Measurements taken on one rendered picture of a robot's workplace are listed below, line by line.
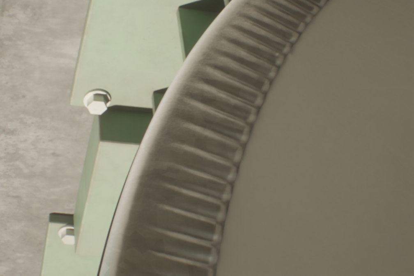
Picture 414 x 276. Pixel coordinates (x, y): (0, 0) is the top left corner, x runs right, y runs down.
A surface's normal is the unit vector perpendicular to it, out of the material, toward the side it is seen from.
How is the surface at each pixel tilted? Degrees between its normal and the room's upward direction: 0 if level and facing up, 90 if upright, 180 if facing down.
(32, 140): 0
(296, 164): 90
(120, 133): 90
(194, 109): 91
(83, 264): 0
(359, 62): 90
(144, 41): 0
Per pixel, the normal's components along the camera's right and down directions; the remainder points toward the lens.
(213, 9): 0.11, 0.72
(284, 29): 0.22, -0.70
